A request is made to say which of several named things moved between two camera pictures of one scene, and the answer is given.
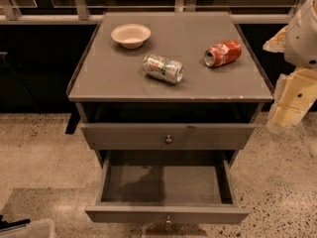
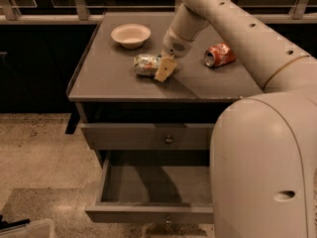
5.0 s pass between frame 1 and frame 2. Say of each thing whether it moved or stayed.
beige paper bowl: stayed
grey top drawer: stayed
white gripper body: moved
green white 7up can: moved
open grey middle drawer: stayed
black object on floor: stayed
